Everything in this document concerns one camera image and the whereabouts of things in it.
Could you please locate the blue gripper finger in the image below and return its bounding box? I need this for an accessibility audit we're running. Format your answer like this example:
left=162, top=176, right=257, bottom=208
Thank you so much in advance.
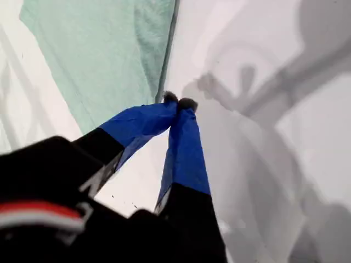
left=153, top=96, right=229, bottom=263
left=71, top=91, right=179, bottom=199

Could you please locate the red white servo wire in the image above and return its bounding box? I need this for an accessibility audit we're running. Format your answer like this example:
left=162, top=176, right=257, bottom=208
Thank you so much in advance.
left=0, top=201, right=86, bottom=231

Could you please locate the pale green t-shirt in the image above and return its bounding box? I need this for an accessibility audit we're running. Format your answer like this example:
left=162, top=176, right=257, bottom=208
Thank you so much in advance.
left=19, top=0, right=178, bottom=135

